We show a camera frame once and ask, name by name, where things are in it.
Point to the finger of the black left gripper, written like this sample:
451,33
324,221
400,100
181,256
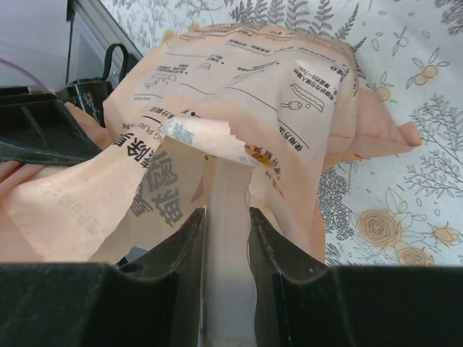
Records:
37,128

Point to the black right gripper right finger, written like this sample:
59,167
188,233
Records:
302,302

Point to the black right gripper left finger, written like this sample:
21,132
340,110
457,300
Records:
151,301

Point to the clear plastic litter scoop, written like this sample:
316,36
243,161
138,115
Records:
228,290

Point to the orange cat litter bag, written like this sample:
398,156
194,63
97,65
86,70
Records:
287,104

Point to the black bag with handle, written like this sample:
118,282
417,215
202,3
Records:
90,93

